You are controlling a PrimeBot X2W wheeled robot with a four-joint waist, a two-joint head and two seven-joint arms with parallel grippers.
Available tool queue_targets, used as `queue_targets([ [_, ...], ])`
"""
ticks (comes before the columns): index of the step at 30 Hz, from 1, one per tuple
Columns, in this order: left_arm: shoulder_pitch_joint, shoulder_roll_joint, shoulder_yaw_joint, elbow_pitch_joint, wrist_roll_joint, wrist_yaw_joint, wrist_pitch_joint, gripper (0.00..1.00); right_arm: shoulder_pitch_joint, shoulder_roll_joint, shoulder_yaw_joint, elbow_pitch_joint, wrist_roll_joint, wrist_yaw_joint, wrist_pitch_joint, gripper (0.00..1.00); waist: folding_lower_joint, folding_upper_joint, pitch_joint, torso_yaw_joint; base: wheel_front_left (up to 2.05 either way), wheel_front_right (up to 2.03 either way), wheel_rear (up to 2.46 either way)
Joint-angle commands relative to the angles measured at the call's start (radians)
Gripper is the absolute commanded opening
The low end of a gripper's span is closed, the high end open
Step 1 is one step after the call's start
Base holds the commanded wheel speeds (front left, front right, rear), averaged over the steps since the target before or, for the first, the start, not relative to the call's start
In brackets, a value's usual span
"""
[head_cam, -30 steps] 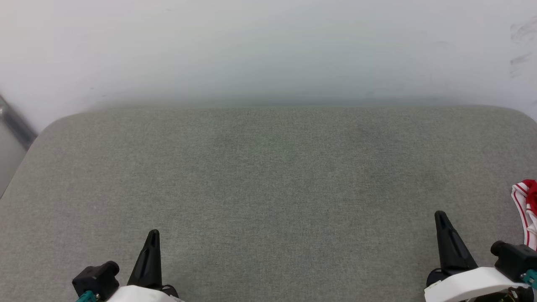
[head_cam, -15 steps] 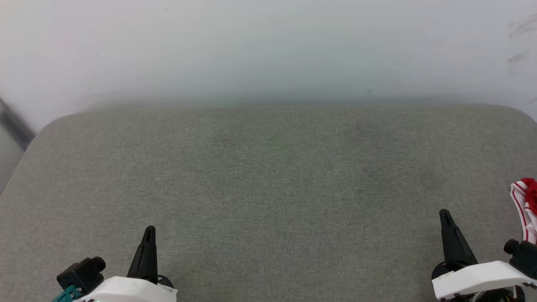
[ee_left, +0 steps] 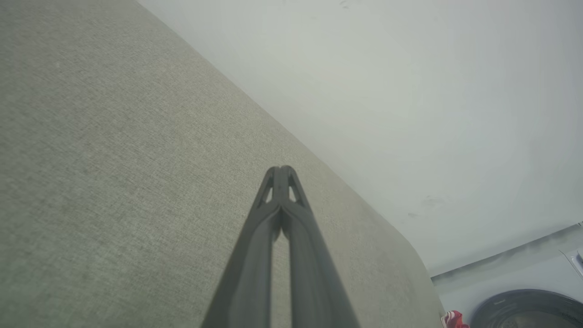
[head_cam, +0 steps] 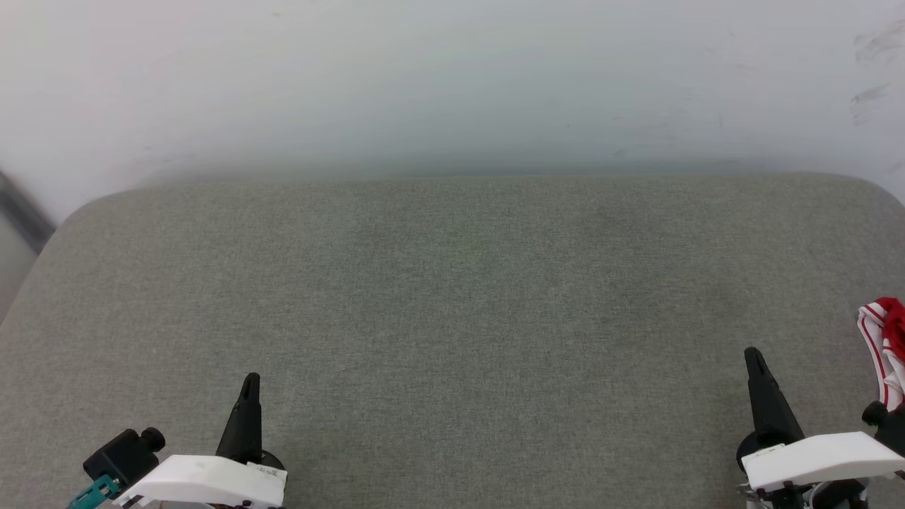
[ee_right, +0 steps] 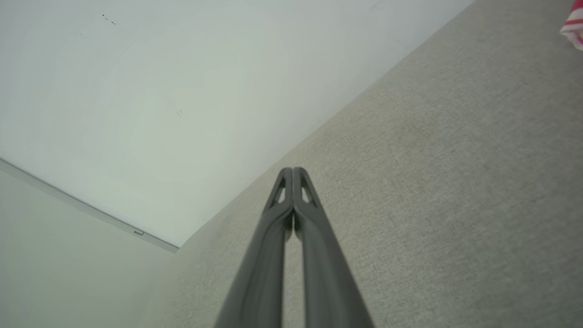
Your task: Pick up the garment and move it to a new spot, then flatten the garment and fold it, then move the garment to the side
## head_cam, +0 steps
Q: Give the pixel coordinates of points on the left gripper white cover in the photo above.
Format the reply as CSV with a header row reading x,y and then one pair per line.
x,y
205,481

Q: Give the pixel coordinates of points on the grey fabric sofa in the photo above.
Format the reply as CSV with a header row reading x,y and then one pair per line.
x,y
459,318

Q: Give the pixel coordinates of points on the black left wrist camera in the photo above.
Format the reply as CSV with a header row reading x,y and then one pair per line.
x,y
120,459

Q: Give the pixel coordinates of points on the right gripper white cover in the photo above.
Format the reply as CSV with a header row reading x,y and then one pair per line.
x,y
820,459

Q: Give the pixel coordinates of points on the red basketball jersey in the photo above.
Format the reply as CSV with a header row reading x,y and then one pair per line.
x,y
892,325

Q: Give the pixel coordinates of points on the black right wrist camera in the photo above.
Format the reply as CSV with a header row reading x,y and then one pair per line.
x,y
887,424

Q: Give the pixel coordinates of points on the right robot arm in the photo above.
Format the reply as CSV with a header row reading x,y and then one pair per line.
x,y
841,496

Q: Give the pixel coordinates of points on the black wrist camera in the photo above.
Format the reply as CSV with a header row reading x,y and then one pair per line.
x,y
120,459
887,424

